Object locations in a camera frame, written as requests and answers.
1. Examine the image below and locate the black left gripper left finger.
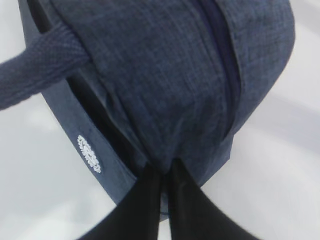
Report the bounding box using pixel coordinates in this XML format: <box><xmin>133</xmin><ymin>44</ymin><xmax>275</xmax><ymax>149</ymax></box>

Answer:
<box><xmin>94</xmin><ymin>165</ymin><xmax>161</xmax><ymax>240</ymax></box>

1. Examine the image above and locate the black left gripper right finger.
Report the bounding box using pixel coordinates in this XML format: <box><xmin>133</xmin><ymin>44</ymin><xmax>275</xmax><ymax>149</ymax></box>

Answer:
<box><xmin>167</xmin><ymin>158</ymin><xmax>257</xmax><ymax>240</ymax></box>

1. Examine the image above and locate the navy blue lunch bag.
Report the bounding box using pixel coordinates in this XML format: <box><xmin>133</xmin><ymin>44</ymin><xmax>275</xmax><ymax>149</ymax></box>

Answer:
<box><xmin>0</xmin><ymin>0</ymin><xmax>295</xmax><ymax>204</ymax></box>

